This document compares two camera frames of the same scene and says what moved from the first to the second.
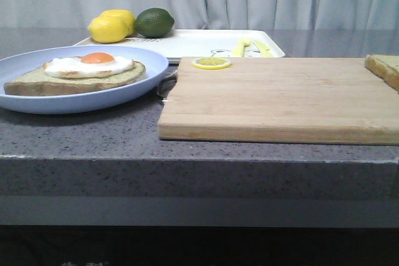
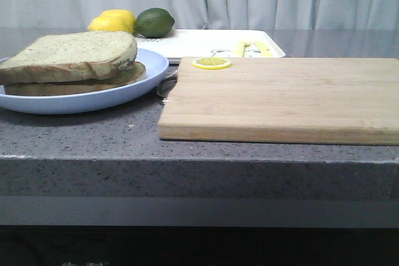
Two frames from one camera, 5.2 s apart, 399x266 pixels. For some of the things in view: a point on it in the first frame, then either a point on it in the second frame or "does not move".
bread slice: [40, 83] does not move
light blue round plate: [156, 67] does not move
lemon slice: [212, 63] does not move
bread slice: [386, 66] -> [70, 57]
